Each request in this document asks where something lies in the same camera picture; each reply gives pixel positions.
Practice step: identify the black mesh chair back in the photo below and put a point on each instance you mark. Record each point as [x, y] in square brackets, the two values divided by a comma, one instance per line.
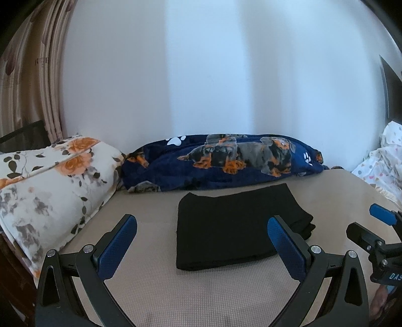
[25, 138]

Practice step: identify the beige woven bed mat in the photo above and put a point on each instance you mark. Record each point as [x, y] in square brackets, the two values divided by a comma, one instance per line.
[204, 292]

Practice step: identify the black pants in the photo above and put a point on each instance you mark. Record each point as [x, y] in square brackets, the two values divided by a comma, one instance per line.
[232, 226]

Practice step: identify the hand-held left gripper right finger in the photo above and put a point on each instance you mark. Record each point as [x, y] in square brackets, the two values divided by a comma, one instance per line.
[287, 248]

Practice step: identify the beige pleated curtain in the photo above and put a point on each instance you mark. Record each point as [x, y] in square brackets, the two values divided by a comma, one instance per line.
[31, 78]

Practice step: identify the white spotted cloth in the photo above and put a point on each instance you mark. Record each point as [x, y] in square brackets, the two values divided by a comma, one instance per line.
[386, 163]

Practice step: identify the dark grey panel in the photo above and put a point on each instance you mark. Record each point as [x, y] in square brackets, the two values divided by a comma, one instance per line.
[392, 91]

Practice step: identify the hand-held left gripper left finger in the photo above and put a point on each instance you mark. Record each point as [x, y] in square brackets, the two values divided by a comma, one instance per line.
[121, 242]

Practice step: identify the dark wooden bed frame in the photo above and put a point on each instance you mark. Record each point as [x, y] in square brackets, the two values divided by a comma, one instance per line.
[12, 283]

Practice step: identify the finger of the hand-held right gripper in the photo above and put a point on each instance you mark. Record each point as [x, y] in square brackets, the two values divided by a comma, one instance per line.
[384, 215]
[364, 237]

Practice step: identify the person's right hand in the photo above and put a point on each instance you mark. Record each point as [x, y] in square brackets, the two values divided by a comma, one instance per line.
[381, 300]

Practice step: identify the navy dog print blanket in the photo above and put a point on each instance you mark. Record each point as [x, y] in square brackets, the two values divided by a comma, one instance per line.
[176, 169]

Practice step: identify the white floral pillow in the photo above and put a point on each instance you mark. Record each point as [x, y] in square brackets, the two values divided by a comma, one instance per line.
[47, 195]

